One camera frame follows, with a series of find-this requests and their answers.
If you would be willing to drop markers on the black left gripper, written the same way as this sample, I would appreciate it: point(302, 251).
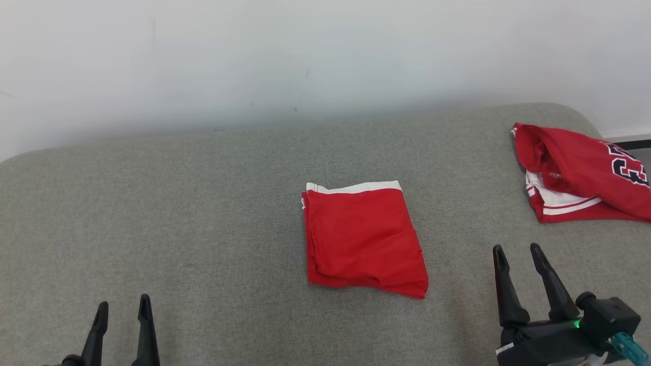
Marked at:
point(71, 362)

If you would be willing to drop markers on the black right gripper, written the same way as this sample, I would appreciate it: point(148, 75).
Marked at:
point(544, 345)

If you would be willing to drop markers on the red basketball jersey white sleeves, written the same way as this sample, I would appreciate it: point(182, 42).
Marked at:
point(580, 162)

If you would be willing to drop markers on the red shorts white band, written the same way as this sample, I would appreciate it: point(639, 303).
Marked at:
point(361, 239)

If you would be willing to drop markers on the grey fabric sofa seat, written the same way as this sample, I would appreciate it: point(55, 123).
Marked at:
point(203, 213)

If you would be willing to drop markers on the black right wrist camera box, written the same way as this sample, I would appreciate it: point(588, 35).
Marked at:
point(610, 317)

